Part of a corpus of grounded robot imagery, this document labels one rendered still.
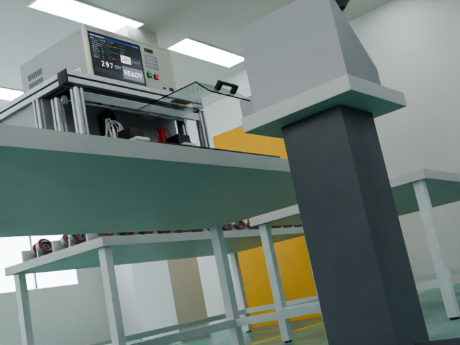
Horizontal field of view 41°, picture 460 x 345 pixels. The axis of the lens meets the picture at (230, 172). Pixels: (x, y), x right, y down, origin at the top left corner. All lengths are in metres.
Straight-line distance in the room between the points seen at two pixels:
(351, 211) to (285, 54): 0.44
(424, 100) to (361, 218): 5.84
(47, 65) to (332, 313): 1.40
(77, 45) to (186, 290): 4.22
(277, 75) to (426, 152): 5.65
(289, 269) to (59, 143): 4.52
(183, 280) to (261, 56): 4.66
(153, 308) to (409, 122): 3.51
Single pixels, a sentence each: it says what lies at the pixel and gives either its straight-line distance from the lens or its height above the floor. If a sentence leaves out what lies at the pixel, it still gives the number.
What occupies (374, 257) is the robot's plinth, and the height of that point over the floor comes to 0.33.
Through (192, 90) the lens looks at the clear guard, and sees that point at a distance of 2.26.
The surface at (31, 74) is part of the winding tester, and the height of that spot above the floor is 1.26.
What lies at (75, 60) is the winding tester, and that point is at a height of 1.21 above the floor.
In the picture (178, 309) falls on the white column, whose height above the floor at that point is 0.31.
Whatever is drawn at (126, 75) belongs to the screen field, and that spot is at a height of 1.16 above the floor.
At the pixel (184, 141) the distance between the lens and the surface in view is 2.27.
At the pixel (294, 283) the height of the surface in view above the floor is 0.34.
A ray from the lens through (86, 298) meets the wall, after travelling 10.07.
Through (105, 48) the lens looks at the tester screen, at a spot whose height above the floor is 1.24.
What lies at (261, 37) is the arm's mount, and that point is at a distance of 1.68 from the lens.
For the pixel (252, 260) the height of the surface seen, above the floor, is 0.63.
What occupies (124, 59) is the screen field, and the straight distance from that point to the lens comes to 2.32.
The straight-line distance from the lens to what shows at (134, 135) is 2.08.
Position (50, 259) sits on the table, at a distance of 3.64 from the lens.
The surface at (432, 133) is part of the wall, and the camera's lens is 7.20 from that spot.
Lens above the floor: 0.30
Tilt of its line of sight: 12 degrees up
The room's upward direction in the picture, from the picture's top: 11 degrees counter-clockwise
